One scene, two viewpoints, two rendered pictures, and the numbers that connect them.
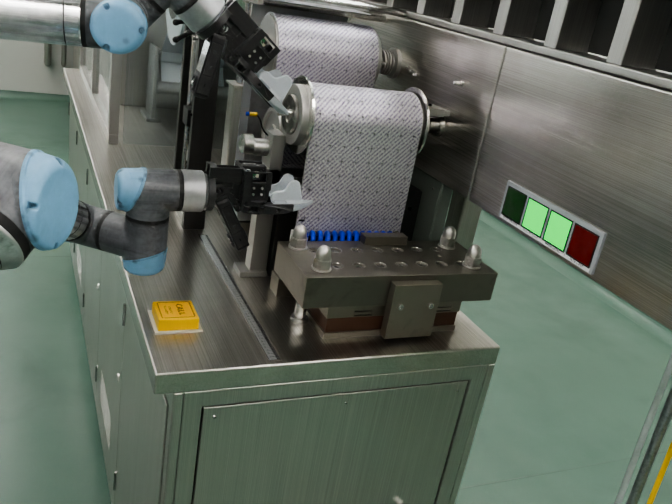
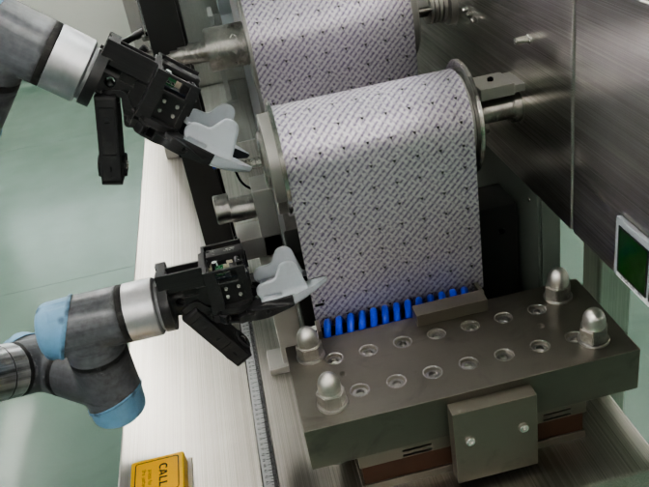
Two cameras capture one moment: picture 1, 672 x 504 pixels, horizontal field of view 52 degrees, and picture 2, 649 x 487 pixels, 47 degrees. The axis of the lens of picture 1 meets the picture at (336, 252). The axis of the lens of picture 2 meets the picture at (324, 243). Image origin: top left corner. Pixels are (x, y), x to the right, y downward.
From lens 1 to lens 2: 58 cm
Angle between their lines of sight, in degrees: 21
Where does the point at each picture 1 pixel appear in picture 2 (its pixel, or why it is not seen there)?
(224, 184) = (183, 292)
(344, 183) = (369, 241)
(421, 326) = (517, 455)
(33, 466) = not seen: outside the picture
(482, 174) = (582, 194)
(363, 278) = (397, 412)
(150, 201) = (82, 345)
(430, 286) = (514, 402)
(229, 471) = not seen: outside the picture
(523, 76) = (608, 31)
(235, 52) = (135, 112)
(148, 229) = (96, 377)
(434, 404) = not seen: outside the picture
